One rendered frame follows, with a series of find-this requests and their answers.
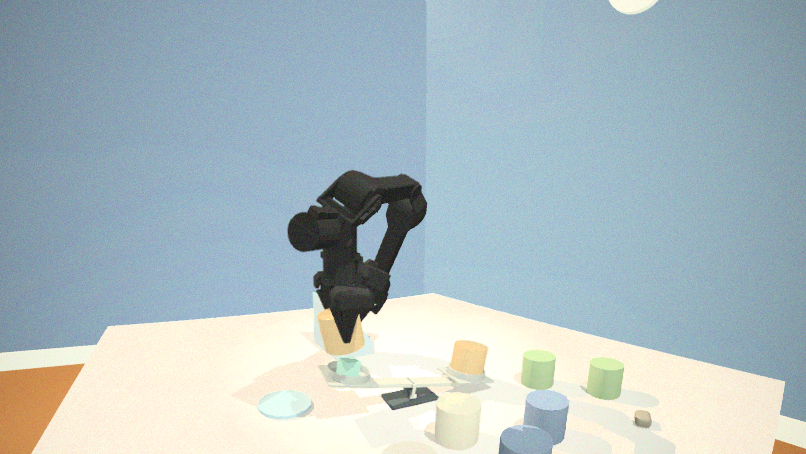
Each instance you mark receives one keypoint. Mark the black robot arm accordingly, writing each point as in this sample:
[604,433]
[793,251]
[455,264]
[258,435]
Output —
[333,225]

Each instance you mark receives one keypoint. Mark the light green cylinder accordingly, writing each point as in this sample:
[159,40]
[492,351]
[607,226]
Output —
[538,369]
[605,378]

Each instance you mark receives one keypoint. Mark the tan cylinder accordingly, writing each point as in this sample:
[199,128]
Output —
[469,357]
[332,339]

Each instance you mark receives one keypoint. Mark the cream cylinder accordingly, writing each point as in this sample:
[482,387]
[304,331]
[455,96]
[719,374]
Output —
[409,447]
[457,421]

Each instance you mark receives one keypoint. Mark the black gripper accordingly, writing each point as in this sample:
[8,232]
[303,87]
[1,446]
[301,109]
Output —
[345,300]

